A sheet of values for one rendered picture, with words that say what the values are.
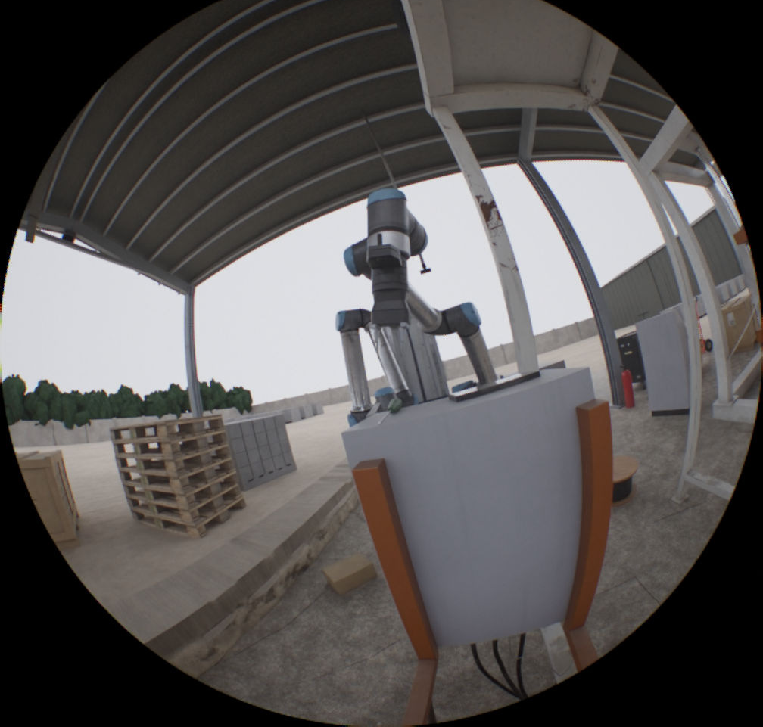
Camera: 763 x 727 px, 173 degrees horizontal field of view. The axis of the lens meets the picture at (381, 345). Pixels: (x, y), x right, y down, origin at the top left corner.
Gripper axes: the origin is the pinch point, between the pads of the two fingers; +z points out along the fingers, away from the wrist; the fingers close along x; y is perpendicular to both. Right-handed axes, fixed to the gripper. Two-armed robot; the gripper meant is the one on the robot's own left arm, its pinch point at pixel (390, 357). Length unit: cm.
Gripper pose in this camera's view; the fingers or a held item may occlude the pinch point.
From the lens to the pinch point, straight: 47.7
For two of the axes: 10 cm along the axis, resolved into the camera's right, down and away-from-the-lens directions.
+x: -9.7, 0.3, 2.2
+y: 2.2, 0.3, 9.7
